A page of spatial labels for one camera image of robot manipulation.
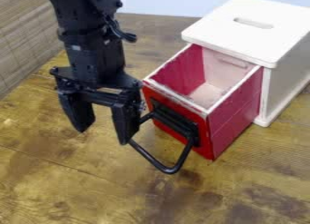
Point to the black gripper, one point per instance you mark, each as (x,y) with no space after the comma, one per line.
(116,92)

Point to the black metal drawer handle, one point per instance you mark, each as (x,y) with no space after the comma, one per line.
(179,127)

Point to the red wooden drawer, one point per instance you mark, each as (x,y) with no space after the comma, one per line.
(213,90)

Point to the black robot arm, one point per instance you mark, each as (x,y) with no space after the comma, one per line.
(92,36)

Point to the white wooden drawer box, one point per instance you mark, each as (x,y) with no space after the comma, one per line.
(266,33)

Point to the bamboo blind panel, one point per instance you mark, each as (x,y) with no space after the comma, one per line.
(28,40)

